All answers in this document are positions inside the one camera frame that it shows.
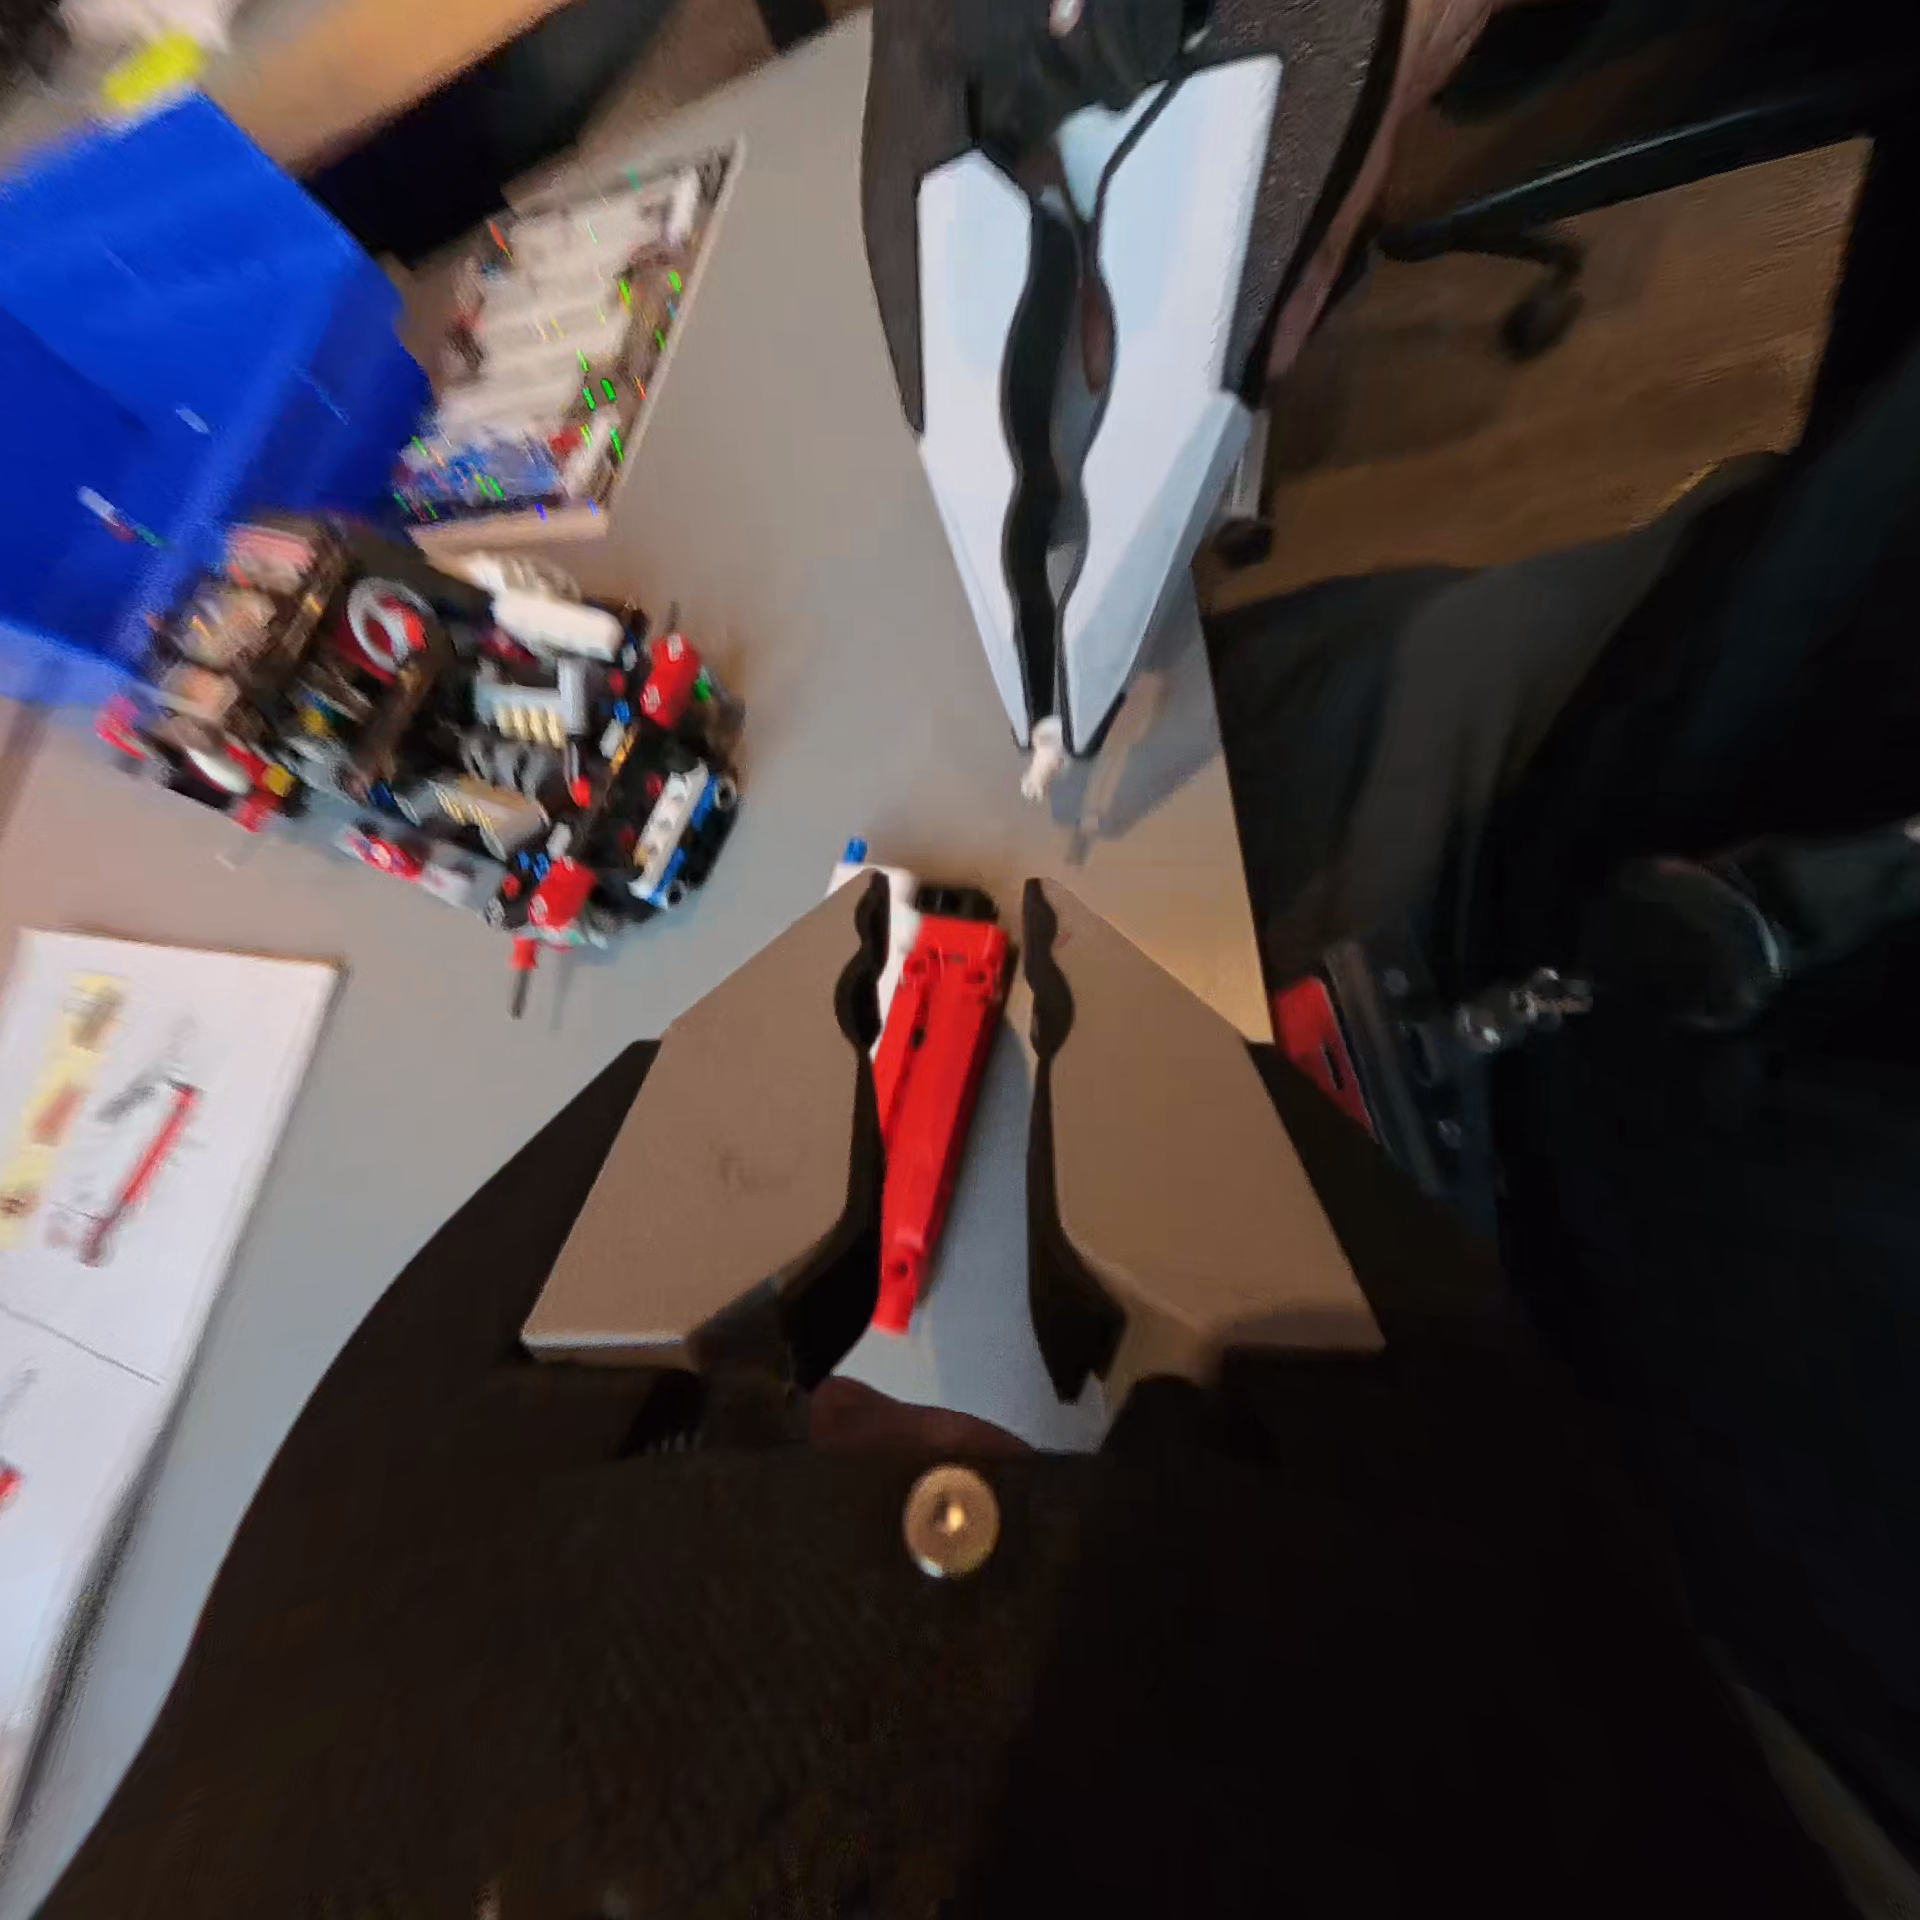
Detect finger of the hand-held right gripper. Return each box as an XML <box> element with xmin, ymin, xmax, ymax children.
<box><xmin>911</xmin><ymin>146</ymin><xmax>1074</xmax><ymax>757</ymax></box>
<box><xmin>1053</xmin><ymin>54</ymin><xmax>1288</xmax><ymax>763</ymax></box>

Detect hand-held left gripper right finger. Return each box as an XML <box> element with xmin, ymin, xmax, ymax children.
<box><xmin>1020</xmin><ymin>876</ymin><xmax>1385</xmax><ymax>1409</ymax></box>

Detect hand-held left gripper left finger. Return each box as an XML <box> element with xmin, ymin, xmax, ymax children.
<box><xmin>522</xmin><ymin>870</ymin><xmax>893</xmax><ymax>1390</ymax></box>

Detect red and white brick panel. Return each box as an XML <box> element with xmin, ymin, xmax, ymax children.
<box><xmin>827</xmin><ymin>840</ymin><xmax>1017</xmax><ymax>1341</ymax></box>

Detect toy brick race car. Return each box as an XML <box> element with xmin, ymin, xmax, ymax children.
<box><xmin>95</xmin><ymin>517</ymin><xmax>748</xmax><ymax>1022</ymax></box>

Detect grey desk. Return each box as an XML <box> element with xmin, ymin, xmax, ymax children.
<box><xmin>0</xmin><ymin>6</ymin><xmax>1278</xmax><ymax>1909</ymax></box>

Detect shiny sticker sheet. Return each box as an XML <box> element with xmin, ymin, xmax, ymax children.
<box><xmin>391</xmin><ymin>139</ymin><xmax>748</xmax><ymax>550</ymax></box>

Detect open instruction booklet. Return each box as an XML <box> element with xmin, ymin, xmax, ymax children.
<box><xmin>0</xmin><ymin>926</ymin><xmax>344</xmax><ymax>1789</ymax></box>

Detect person's dark shoe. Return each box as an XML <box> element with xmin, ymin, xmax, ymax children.
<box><xmin>1611</xmin><ymin>853</ymin><xmax>1793</xmax><ymax>1038</ymax></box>

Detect yellow plastic object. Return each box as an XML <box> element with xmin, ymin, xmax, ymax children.
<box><xmin>95</xmin><ymin>36</ymin><xmax>208</xmax><ymax>115</ymax></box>

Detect blue plastic bin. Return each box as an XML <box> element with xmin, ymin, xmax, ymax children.
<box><xmin>0</xmin><ymin>91</ymin><xmax>437</xmax><ymax>708</ymax></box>

